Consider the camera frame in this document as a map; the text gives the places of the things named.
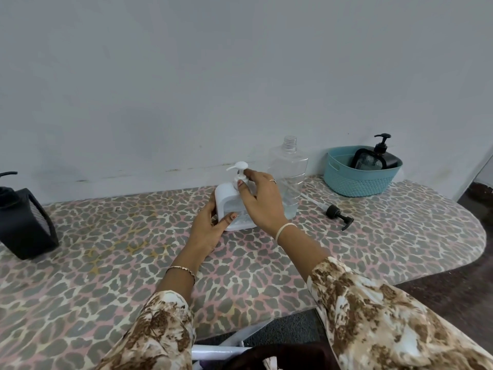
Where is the person's left hand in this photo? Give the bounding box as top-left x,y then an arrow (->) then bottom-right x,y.
187,195 -> 239,260

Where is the person's right hand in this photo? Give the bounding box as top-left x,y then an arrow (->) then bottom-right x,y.
237,169 -> 294,238

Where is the white soap dispenser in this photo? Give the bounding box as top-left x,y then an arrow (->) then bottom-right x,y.
214,182 -> 259,233

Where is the tall clear plastic bottle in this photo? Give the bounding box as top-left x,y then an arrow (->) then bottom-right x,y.
266,136 -> 310,220

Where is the black pump with long tube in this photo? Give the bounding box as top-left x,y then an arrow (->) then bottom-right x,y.
300,192 -> 355,232

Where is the teal plastic basket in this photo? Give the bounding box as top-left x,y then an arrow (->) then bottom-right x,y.
323,145 -> 404,198

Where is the black square soap dispenser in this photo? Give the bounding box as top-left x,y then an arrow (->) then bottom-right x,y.
349,147 -> 403,171

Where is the short black pump head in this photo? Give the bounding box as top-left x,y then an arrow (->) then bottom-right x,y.
373,133 -> 392,155

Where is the person's left forearm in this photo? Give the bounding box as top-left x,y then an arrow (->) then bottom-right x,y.
94,250 -> 208,370

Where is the person's right forearm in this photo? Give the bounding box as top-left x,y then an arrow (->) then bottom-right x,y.
276,227 -> 493,370

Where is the person's dark maroon garment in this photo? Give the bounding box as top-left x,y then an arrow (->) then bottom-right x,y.
231,341 -> 338,370

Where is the white wrist band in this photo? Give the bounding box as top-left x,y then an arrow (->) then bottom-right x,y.
275,222 -> 299,244

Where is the leopard print ironing board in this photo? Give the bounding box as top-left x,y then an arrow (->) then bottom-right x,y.
0,174 -> 487,370

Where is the gold bracelet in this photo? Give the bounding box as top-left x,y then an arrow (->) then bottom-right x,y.
165,265 -> 198,284

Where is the white ironing board leg frame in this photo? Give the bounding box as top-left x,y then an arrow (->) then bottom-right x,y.
191,322 -> 272,370

